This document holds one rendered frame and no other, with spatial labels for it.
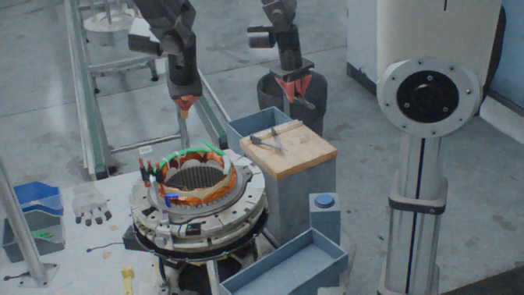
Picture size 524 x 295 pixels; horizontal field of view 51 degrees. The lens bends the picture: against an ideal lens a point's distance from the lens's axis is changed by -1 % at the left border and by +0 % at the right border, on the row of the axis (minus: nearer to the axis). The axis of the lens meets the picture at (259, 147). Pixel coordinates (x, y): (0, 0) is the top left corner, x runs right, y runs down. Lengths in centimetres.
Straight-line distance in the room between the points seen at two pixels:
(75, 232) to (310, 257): 84
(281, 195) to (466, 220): 168
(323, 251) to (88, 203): 90
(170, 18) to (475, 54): 49
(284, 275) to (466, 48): 58
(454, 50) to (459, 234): 205
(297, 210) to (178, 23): 70
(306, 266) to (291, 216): 33
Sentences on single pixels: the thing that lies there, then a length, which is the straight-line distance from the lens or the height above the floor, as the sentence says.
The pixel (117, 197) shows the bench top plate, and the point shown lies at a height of 78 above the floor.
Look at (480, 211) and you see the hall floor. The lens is 304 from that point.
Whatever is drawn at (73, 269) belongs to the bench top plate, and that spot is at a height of 78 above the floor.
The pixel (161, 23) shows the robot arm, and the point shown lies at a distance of 97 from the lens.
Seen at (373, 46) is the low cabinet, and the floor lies 38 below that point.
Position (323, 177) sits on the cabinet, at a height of 99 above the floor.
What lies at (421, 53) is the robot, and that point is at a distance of 89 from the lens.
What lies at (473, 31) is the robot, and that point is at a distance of 86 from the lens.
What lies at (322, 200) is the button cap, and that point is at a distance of 131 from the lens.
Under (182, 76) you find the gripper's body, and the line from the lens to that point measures 110.
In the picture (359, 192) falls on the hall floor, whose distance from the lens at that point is 307.
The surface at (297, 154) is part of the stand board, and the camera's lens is 143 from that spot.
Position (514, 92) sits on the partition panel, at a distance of 377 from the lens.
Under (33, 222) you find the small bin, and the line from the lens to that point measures 182.
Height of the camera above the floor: 185
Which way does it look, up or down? 32 degrees down
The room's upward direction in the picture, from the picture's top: 5 degrees counter-clockwise
